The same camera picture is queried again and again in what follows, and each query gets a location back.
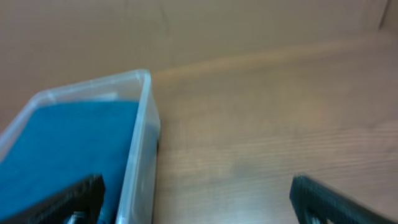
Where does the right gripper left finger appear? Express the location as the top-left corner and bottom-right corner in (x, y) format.
(1, 174), (105, 224)

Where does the blue denim cloth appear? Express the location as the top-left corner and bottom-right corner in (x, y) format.
(1, 101), (139, 223)

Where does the clear plastic container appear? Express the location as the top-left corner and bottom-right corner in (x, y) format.
(1, 69), (160, 223)

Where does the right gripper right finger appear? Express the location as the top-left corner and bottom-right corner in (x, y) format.
(289, 175), (397, 224)

